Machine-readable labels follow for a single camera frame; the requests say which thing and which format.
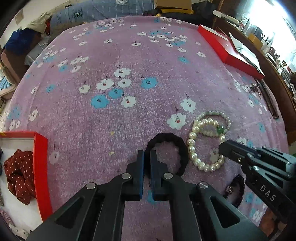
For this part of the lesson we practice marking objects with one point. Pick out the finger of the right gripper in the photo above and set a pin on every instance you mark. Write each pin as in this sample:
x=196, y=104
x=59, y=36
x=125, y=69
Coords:
x=238, y=153

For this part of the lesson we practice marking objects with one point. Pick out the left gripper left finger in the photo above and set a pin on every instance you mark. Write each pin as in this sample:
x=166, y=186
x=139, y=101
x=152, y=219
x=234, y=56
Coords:
x=95, y=212

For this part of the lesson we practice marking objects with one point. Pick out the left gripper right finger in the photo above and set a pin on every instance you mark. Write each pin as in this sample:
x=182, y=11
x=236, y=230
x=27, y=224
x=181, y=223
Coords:
x=198, y=211

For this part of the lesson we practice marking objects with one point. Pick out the red polka dot scrunchie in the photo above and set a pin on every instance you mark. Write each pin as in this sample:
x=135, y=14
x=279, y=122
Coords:
x=19, y=172

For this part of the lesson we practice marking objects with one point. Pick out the white cherry print scrunchie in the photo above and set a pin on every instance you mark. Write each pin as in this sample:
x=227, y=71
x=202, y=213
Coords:
x=21, y=233

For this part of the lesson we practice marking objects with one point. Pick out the red plaid scrunchie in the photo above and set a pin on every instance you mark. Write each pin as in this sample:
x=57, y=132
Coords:
x=6, y=217

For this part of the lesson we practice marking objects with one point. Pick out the dark red hair clip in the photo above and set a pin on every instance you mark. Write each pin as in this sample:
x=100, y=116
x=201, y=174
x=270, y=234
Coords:
x=255, y=89

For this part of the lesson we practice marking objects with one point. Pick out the red tray box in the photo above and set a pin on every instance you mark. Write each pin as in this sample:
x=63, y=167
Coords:
x=29, y=216

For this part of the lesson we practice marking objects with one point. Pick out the wooden headboard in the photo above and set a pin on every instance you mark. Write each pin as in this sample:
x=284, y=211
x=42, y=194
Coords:
x=272, y=78

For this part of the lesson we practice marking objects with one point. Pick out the red box lid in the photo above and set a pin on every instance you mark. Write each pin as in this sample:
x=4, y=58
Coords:
x=227, y=52

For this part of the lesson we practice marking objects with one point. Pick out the purple floral bedspread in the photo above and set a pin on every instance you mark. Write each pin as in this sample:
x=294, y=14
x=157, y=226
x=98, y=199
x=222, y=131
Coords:
x=100, y=91

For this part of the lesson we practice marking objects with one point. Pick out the brown cardboard box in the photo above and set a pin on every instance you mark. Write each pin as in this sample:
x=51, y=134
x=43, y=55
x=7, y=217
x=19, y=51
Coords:
x=174, y=6

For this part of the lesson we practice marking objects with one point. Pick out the blue jacket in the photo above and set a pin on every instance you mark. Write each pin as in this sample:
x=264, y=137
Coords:
x=21, y=40

